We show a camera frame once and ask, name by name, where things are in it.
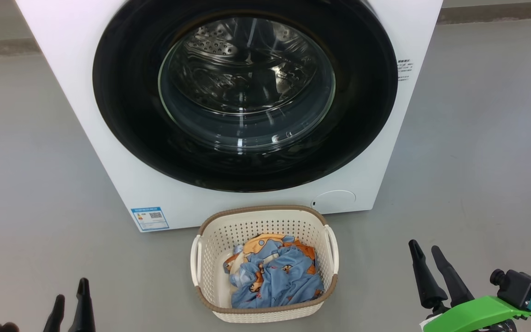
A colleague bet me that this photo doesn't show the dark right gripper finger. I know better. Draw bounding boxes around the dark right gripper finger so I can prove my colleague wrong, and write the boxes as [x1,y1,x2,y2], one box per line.
[408,239,448,309]
[431,245,475,307]

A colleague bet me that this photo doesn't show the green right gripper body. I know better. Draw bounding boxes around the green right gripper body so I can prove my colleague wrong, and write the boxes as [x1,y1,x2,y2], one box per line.
[420,295,531,332]

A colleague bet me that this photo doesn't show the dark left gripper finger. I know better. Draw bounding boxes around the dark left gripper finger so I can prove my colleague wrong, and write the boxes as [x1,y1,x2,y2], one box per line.
[68,278,96,332]
[43,294,66,332]

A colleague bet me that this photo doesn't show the blue cartoon print garment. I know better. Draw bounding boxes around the blue cartoon print garment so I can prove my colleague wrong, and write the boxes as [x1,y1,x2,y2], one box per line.
[223,240,325,308]

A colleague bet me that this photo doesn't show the orange and blue garment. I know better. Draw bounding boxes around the orange and blue garment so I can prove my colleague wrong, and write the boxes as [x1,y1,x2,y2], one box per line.
[226,233,317,277]

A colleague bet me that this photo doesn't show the glass washing machine door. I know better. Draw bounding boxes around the glass washing machine door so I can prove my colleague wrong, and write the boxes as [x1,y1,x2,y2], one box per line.
[92,0,399,193]

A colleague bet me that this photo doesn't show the white front-load washing machine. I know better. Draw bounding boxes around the white front-load washing machine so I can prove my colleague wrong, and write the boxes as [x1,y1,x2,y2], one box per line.
[15,0,444,232]

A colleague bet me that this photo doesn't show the stainless steel washing machine drum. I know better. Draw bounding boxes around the stainless steel washing machine drum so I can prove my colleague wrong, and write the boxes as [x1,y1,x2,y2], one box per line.
[164,18,335,116]

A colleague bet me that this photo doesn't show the blue energy label sticker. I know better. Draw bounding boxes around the blue energy label sticker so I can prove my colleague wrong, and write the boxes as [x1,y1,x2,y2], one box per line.
[130,207,170,231]

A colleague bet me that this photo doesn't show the round white filter cover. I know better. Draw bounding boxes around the round white filter cover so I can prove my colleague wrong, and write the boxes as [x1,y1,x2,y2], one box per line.
[312,190,356,213]

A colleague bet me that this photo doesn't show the cream plastic laundry basket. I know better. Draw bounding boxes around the cream plastic laundry basket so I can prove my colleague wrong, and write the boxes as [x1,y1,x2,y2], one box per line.
[190,205,340,323]

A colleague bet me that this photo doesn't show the small printed text sticker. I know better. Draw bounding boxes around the small printed text sticker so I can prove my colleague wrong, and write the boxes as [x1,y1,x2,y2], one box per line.
[397,59,413,82]

